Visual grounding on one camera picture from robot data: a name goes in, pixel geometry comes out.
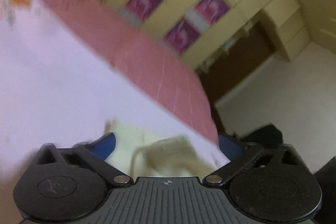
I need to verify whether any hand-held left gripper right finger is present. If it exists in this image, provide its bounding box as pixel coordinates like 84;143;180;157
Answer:
203;133;305;188

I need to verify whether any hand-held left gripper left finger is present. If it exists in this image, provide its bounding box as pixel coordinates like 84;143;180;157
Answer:
35;132;133;188

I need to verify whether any pale green knitted sweater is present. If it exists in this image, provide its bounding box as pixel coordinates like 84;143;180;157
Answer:
104;119;219;178

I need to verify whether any brown wooden door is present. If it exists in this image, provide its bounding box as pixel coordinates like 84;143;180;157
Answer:
196;21;277;104

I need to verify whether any pink bed sheet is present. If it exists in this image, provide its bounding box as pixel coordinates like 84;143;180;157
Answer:
21;0;219;144

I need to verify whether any lilac floral bed sheet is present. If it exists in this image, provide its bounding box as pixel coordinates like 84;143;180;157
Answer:
0;0;232;188

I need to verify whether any cream corner shelf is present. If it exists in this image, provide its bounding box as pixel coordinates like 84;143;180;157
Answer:
202;36;238;73

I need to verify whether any cream wardrobe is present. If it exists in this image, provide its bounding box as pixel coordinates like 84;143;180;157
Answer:
92;0;311;71

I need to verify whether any purple wall poster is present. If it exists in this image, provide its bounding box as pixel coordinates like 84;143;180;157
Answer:
118;0;164;24
186;0;231;25
159;19;202;55

